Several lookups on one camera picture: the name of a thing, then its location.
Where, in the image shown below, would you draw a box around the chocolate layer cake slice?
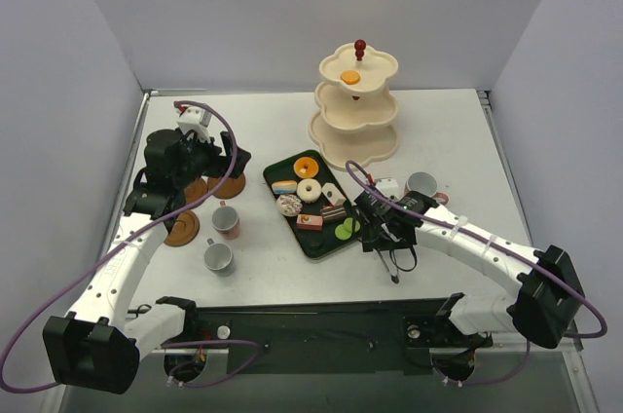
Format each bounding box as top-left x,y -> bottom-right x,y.
320,206 -> 348,224

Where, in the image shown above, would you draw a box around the metal tongs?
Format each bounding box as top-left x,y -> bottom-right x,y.
376,249 -> 400,284

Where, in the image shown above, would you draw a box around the white block cake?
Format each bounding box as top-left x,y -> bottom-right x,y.
321,182 -> 347,207

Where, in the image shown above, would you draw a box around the pink strawberry cake slice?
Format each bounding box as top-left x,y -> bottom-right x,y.
296,213 -> 323,232

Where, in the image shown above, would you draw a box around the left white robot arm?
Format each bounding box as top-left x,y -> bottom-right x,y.
43,129 -> 250,394

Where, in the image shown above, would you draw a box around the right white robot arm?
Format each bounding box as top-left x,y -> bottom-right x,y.
355,192 -> 584,349

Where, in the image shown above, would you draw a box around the brown coaster back right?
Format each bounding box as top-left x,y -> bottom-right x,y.
206,174 -> 246,200

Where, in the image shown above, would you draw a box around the brown coaster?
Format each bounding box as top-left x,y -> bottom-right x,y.
206,174 -> 246,200
165,210 -> 200,247
184,178 -> 208,205

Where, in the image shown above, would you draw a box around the brown coaster back left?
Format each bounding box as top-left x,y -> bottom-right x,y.
184,178 -> 208,205

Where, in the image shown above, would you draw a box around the green macaron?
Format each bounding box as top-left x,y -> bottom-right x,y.
343,217 -> 360,234
334,225 -> 352,241

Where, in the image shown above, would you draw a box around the orange white blue donut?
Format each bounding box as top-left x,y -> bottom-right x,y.
271,180 -> 298,195

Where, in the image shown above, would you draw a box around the pink mug left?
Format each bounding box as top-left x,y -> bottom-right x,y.
211,201 -> 240,240

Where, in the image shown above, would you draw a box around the pink floral mug right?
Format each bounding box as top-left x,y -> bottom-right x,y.
405,171 -> 449,206

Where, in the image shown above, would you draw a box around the dark green serving tray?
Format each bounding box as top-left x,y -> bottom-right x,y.
263,150 -> 360,260

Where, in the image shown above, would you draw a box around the sprinkled white donut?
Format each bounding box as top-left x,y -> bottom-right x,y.
275,194 -> 303,217

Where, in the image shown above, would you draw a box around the orange glazed donut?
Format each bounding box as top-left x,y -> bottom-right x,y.
293,156 -> 319,179

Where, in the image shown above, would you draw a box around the brown coaster front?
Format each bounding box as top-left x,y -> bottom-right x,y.
165,210 -> 200,247

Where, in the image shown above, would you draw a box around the dark chocolate macaron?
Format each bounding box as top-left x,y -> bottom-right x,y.
309,237 -> 323,249

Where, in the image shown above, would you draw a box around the white glazed donut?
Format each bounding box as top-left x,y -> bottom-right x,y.
296,178 -> 322,204

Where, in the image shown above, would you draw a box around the grey mug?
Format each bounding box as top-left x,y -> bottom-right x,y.
203,239 -> 236,277

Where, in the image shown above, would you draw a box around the cream three-tier dessert stand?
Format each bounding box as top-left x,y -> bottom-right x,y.
308,39 -> 399,170

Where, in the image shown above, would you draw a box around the orange macaron on stand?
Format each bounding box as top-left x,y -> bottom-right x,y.
340,70 -> 361,86

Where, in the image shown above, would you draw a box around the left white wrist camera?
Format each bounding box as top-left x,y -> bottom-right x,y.
177,106 -> 211,142

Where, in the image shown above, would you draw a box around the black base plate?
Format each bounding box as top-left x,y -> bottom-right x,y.
164,299 -> 493,382

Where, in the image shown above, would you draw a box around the aluminium rail frame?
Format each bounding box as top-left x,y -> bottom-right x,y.
476,89 -> 584,354

